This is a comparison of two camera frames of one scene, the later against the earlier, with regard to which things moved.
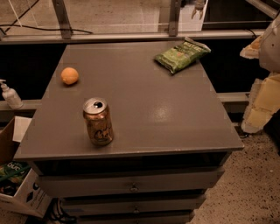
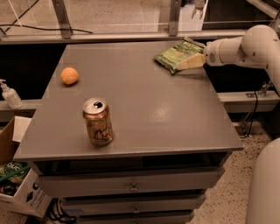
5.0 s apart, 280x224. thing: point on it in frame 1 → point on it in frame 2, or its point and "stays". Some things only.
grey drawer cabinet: (172, 136) stays
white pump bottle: (12, 99) stays
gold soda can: (98, 118) stays
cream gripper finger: (252, 51) → (217, 52)
